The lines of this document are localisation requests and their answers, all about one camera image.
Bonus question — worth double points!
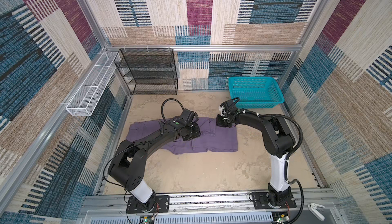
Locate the purple trousers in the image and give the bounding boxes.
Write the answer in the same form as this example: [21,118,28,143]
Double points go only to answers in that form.
[125,116,239,156]

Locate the teal plastic basket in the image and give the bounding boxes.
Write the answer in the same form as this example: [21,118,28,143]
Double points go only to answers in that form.
[228,77,285,109]

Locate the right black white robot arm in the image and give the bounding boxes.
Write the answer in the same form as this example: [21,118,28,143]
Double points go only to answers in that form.
[216,110,297,208]

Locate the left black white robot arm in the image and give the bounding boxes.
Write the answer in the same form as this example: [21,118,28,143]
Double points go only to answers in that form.
[107,118,201,211]

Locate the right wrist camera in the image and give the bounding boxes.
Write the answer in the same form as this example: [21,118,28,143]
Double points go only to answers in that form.
[219,99,238,117]

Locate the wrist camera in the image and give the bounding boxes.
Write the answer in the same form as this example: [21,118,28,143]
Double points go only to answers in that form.
[219,99,238,117]
[178,109,199,126]

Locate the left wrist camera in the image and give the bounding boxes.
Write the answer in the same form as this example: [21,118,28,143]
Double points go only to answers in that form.
[178,109,199,126]

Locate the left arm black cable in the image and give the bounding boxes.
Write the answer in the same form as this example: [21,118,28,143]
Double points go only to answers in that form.
[160,98,185,123]

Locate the black wire mesh shelf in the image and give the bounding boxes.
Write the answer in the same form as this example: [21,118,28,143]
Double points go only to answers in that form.
[114,48,178,95]

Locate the aluminium mounting rail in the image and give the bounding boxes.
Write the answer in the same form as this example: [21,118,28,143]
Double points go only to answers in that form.
[76,188,349,224]

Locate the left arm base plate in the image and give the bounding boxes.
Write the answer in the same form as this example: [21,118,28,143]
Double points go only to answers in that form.
[126,194,170,214]

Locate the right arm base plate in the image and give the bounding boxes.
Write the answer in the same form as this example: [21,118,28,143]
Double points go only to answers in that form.
[249,190,297,210]

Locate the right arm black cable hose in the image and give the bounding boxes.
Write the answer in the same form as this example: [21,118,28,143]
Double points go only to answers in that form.
[225,96,304,224]

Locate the white wire mesh tray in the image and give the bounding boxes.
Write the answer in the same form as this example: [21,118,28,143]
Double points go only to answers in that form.
[66,52,117,116]

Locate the white handle tool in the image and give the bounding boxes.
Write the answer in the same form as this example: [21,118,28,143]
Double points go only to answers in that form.
[308,203,325,222]

